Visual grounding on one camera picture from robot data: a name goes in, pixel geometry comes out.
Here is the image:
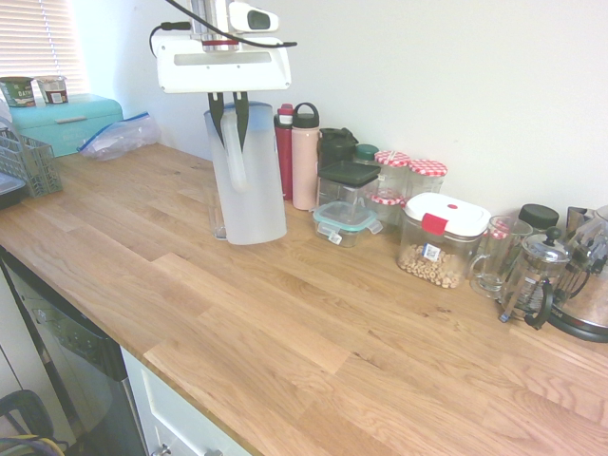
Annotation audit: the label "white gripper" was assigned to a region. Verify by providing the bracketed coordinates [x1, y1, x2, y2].
[155, 33, 293, 148]

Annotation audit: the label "translucent pitcher with blue lid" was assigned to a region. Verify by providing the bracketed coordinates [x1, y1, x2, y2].
[202, 100, 289, 246]

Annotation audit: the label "red water bottle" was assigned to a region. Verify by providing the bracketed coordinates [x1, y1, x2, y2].
[275, 103, 295, 201]

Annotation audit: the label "pink water bottle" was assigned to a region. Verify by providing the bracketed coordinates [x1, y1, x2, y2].
[291, 102, 320, 211]

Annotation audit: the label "black shaker bottle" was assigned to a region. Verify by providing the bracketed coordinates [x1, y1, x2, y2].
[316, 126, 358, 167]

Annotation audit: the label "clear zip plastic bag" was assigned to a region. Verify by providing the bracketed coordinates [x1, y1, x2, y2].
[77, 111, 162, 162]

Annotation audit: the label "clear drinking glass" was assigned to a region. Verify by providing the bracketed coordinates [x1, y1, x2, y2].
[207, 187, 229, 240]

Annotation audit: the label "clear square container black lid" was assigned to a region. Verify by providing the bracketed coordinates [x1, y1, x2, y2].
[316, 160, 381, 215]

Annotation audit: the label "green lid bottle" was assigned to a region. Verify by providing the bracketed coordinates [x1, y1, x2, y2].
[353, 143, 380, 167]

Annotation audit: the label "teal bread box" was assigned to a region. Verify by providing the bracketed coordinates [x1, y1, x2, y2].
[9, 93, 128, 159]

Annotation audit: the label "glass food container teal lid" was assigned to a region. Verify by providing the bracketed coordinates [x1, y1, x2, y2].
[312, 200, 384, 249]

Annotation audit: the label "tall jar red gingham lid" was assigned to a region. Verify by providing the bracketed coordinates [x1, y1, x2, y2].
[407, 159, 448, 200]
[373, 149, 411, 196]

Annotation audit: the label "small jar red gingham lid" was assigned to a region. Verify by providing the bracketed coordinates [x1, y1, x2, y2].
[369, 189, 406, 227]
[486, 225, 517, 243]

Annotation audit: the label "white brown oatmeal cup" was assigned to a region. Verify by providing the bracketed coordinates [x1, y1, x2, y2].
[35, 75, 68, 105]

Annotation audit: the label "grey cutlery basket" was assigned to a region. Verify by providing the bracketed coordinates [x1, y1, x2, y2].
[0, 123, 65, 199]

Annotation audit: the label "white window blinds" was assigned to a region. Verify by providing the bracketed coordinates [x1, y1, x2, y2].
[0, 0, 91, 96]

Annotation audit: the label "green oatmeal cup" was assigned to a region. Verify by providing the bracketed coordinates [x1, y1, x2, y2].
[0, 76, 35, 108]

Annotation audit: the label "black dish tray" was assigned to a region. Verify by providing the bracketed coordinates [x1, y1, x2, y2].
[0, 173, 25, 210]

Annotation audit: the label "cereal container white red lid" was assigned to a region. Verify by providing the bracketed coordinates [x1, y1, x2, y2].
[397, 192, 492, 290]

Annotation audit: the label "black steel dishwasher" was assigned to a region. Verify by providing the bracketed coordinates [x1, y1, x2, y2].
[0, 256, 148, 456]

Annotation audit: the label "white cabinet drawer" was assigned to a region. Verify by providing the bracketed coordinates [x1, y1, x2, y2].
[121, 346, 248, 456]

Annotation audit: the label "clear glass mug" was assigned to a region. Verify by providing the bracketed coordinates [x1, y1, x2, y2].
[468, 215, 534, 299]

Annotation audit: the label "jar with black lid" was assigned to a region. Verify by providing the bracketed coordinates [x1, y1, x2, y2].
[517, 202, 561, 235]

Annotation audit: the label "glass French press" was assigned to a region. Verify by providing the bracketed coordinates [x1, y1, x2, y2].
[496, 226, 572, 331]

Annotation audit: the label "stainless steel kettle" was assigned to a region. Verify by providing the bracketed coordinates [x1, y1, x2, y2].
[545, 204, 608, 344]

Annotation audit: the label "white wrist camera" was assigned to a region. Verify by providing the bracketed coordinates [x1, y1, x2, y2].
[227, 2, 280, 33]

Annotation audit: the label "silver drawer handle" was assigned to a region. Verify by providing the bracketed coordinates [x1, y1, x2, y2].
[159, 441, 224, 456]

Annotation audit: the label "black coiled cable bundle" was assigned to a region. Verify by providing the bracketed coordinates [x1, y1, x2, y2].
[0, 389, 67, 456]

